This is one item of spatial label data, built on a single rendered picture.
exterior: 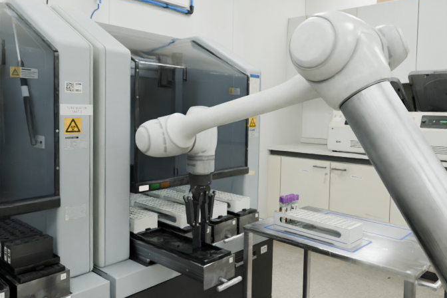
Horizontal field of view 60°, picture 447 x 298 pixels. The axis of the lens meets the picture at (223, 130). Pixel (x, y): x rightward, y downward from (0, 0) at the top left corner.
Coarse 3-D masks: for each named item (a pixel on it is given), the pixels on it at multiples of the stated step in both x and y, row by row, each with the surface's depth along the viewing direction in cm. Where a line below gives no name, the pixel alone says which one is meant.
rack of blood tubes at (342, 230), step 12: (276, 216) 140; (288, 216) 136; (300, 216) 135; (312, 216) 134; (324, 216) 135; (276, 228) 140; (288, 228) 136; (300, 228) 133; (312, 228) 138; (324, 228) 137; (336, 228) 123; (348, 228) 121; (360, 228) 126; (324, 240) 127; (336, 240) 124; (348, 240) 121; (360, 240) 126
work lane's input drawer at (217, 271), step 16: (144, 240) 128; (160, 240) 130; (176, 240) 130; (144, 256) 127; (160, 256) 121; (176, 256) 116; (192, 256) 113; (208, 256) 113; (224, 256) 115; (192, 272) 111; (208, 272) 110; (224, 272) 115; (208, 288) 110; (224, 288) 108
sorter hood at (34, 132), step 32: (0, 32) 103; (32, 32) 113; (0, 64) 96; (32, 64) 102; (0, 96) 97; (32, 96) 102; (0, 128) 97; (32, 128) 103; (0, 160) 97; (32, 160) 103; (0, 192) 98; (32, 192) 104
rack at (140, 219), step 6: (132, 210) 144; (138, 210) 144; (144, 210) 145; (132, 216) 137; (138, 216) 137; (144, 216) 136; (150, 216) 137; (156, 216) 139; (132, 222) 134; (138, 222) 134; (144, 222) 136; (150, 222) 137; (156, 222) 140; (132, 228) 134; (138, 228) 134; (144, 228) 136
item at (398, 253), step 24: (336, 216) 158; (288, 240) 129; (312, 240) 128; (384, 240) 129; (408, 240) 130; (360, 264) 112; (384, 264) 109; (408, 264) 109; (408, 288) 103; (432, 288) 104
